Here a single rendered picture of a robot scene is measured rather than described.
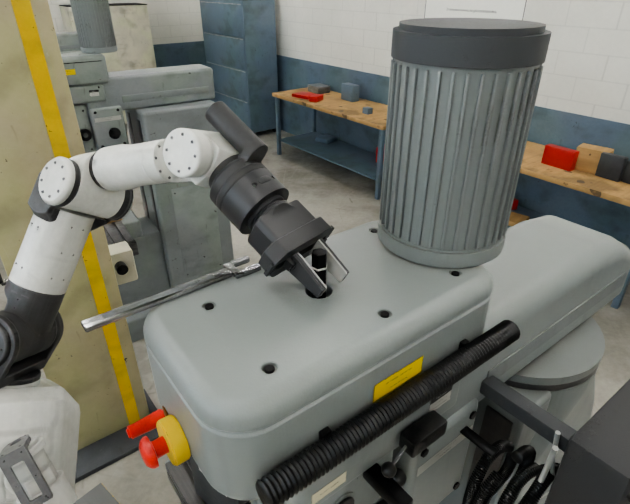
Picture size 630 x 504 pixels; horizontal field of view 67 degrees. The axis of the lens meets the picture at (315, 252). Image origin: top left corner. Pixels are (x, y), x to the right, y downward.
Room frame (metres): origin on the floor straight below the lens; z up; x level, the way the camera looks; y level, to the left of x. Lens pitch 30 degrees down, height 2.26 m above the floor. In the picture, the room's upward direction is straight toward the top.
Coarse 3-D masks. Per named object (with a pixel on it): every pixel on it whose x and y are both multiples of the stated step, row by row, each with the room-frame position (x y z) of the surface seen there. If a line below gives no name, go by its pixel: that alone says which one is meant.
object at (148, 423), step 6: (150, 414) 0.48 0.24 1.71; (156, 414) 0.48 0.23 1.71; (162, 414) 0.48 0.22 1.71; (138, 420) 0.48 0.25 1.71; (144, 420) 0.47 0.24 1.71; (150, 420) 0.47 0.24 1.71; (156, 420) 0.48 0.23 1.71; (132, 426) 0.46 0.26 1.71; (138, 426) 0.46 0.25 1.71; (144, 426) 0.47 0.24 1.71; (150, 426) 0.47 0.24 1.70; (126, 432) 0.46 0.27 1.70; (132, 432) 0.46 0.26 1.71; (138, 432) 0.46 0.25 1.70; (144, 432) 0.46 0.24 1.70; (132, 438) 0.45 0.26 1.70
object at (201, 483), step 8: (192, 464) 0.88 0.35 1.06; (192, 472) 0.88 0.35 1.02; (200, 472) 0.85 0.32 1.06; (200, 480) 0.86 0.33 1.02; (200, 488) 0.86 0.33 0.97; (208, 488) 0.83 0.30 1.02; (200, 496) 0.87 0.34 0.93; (208, 496) 0.84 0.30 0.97; (216, 496) 0.81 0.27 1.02; (224, 496) 0.78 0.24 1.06
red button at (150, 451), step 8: (144, 440) 0.38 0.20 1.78; (160, 440) 0.39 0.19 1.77; (144, 448) 0.38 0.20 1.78; (152, 448) 0.37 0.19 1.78; (160, 448) 0.38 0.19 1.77; (168, 448) 0.39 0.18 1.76; (144, 456) 0.37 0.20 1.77; (152, 456) 0.37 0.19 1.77; (160, 456) 0.38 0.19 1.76; (152, 464) 0.37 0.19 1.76
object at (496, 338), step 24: (480, 336) 0.55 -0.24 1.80; (504, 336) 0.55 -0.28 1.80; (456, 360) 0.49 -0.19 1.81; (480, 360) 0.51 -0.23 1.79; (408, 384) 0.45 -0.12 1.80; (432, 384) 0.45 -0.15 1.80; (384, 408) 0.41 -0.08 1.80; (408, 408) 0.42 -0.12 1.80; (336, 432) 0.37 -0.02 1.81; (360, 432) 0.38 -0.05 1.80; (384, 432) 0.39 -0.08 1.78; (312, 456) 0.34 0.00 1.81; (336, 456) 0.35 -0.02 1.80; (264, 480) 0.31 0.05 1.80; (288, 480) 0.31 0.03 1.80; (312, 480) 0.33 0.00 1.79
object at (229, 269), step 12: (228, 264) 0.60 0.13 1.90; (240, 264) 0.61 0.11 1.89; (204, 276) 0.56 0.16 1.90; (216, 276) 0.56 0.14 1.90; (228, 276) 0.57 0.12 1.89; (240, 276) 0.57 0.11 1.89; (180, 288) 0.53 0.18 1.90; (192, 288) 0.54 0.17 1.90; (144, 300) 0.51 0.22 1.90; (156, 300) 0.51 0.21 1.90; (168, 300) 0.51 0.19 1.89; (108, 312) 0.48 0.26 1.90; (120, 312) 0.48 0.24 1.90; (132, 312) 0.48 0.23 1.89; (84, 324) 0.46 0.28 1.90; (96, 324) 0.46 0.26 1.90
